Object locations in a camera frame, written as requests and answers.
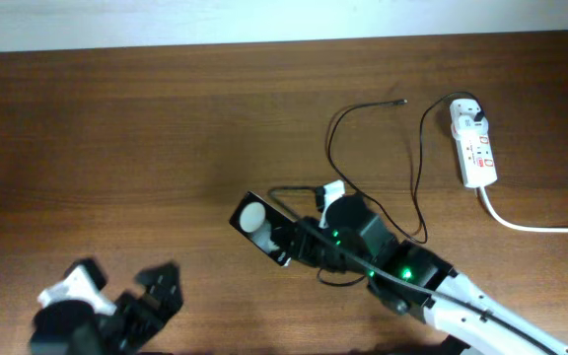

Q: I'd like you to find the black usb charging cable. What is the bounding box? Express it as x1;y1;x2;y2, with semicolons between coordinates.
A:
325;91;486;246

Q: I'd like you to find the white usb charger plug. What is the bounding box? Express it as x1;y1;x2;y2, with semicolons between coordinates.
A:
450;99;489;140

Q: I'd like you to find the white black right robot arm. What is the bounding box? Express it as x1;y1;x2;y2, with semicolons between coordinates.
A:
296;195;568;354

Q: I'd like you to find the white power strip cord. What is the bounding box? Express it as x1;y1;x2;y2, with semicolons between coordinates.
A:
475;185;568;236

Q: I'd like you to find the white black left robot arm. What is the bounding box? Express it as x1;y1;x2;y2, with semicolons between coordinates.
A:
29;257;183;355

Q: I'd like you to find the white power strip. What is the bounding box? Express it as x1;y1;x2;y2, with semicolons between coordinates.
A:
453;132;497;188

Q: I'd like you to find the black smartphone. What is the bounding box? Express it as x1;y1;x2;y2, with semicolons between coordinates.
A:
229;191;295;267

